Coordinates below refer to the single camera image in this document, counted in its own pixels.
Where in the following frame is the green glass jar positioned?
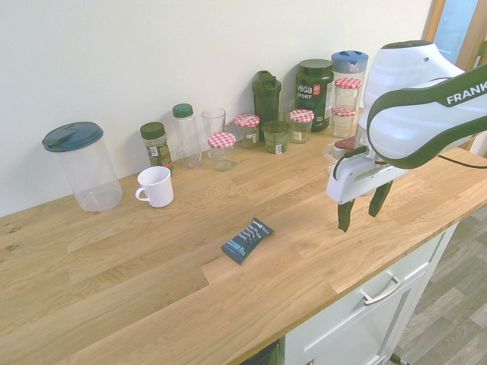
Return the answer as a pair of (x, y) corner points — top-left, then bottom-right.
(262, 120), (291, 154)

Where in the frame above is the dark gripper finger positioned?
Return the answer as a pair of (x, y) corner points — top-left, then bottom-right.
(368, 181), (394, 219)
(337, 198), (356, 233)

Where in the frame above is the clear pitcher with teal lid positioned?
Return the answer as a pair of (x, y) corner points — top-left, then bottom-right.
(41, 121), (124, 212)

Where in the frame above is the white kitchen cabinet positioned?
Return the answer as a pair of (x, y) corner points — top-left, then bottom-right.
(283, 220), (461, 365)

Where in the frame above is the dark Vega protein tub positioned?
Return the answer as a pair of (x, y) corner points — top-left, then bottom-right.
(295, 59), (336, 134)

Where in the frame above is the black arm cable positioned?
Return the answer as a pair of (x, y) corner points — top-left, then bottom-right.
(436, 154), (487, 169)

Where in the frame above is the clear pitcher with blue lid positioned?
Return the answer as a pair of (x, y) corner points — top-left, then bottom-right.
(330, 50), (369, 111)

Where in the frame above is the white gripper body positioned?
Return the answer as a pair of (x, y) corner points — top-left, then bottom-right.
(326, 154), (408, 205)

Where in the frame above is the white mug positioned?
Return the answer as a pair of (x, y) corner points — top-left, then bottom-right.
(135, 166), (175, 208)

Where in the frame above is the dark green shaker bottle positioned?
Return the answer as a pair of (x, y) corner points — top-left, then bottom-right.
(252, 70), (283, 132)

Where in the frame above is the glass jar red checked lid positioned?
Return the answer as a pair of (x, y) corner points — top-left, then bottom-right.
(333, 77), (363, 111)
(207, 132), (237, 172)
(233, 114), (261, 150)
(288, 109), (315, 144)
(329, 106), (358, 139)

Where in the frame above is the silver drawer handle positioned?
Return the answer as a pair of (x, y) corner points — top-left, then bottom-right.
(359, 275), (406, 307)

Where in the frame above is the clear bottle with green cap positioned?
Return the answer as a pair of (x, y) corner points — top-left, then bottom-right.
(171, 103), (203, 170)

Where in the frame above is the wooden door frame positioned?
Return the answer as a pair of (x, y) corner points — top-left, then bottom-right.
(423, 0), (487, 157)

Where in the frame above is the spice jar with dark lid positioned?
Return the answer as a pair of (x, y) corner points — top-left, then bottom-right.
(139, 121), (175, 172)

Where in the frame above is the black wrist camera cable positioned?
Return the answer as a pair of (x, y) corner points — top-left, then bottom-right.
(333, 146), (369, 180)

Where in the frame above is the dark blue protein bar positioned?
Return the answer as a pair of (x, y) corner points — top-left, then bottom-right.
(221, 217), (275, 266)

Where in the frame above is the clear drinking glass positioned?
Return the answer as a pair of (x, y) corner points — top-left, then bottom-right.
(201, 108), (227, 148)

